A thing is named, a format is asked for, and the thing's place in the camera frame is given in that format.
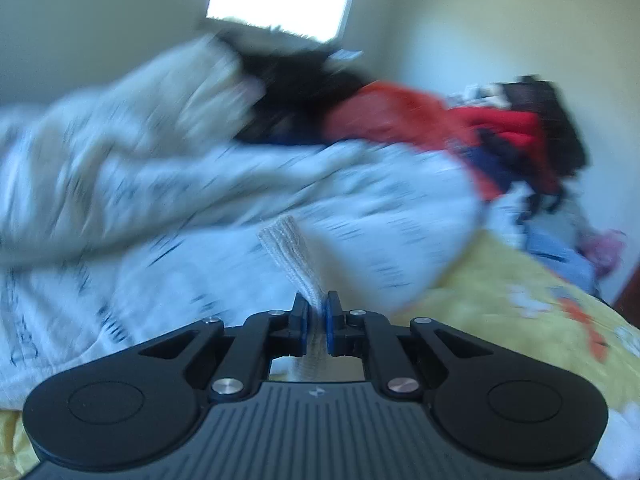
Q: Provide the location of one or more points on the navy jacket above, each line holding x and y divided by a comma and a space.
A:
492, 170

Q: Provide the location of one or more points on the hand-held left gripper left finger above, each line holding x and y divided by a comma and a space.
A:
299, 321

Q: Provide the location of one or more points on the black jacket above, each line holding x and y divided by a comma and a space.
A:
555, 120

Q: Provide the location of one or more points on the white knit sweater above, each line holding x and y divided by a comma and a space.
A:
290, 252

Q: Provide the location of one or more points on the white printed duvet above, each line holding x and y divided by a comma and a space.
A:
150, 210

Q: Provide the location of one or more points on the orange plastic bag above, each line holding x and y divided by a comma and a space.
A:
390, 115

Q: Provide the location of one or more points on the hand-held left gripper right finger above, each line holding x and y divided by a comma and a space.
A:
332, 321

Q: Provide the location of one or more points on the yellow floral blanket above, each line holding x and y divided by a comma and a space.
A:
500, 320

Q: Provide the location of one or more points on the red jacket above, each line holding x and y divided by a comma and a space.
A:
510, 127

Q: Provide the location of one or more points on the pink plastic bag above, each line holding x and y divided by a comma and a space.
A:
605, 252

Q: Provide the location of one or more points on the black clothing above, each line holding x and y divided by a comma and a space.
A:
295, 90

